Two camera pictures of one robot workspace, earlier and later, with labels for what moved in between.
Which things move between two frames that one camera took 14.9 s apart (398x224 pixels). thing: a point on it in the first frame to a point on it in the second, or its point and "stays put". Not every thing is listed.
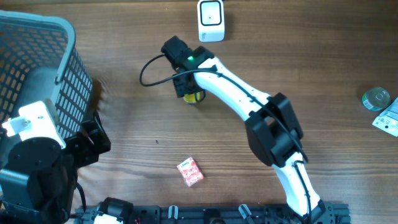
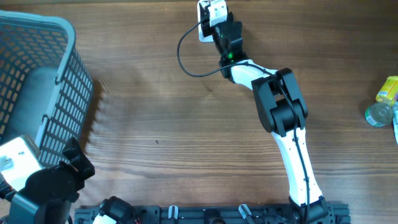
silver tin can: (375, 98) to (379, 114)
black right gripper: (182, 89) to (206, 28)
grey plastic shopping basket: (40, 61) stays put
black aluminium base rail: (334, 213) stays put
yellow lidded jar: (191, 97) to (388, 90)
